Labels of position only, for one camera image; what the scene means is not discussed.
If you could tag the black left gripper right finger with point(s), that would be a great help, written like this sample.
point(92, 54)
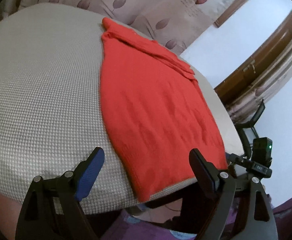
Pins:
point(254, 218)

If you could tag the brown wooden window frame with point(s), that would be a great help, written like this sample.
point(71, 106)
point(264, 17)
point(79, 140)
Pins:
point(229, 12)

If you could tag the brown wooden door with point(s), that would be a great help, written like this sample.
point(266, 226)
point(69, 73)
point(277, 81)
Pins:
point(240, 79)

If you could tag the purple patterned bedding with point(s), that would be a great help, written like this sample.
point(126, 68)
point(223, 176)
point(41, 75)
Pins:
point(128, 227)

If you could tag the red knit sweater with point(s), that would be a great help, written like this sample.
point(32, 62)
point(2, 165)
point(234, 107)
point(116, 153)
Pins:
point(154, 111)

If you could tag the beige woven table cover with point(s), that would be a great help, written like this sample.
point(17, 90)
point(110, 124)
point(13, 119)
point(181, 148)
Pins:
point(50, 117)

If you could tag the beige leaf print curtain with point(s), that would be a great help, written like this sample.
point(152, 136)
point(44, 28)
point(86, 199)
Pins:
point(175, 24)

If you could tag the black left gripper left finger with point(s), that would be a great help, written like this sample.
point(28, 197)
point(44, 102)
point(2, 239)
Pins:
point(51, 208)

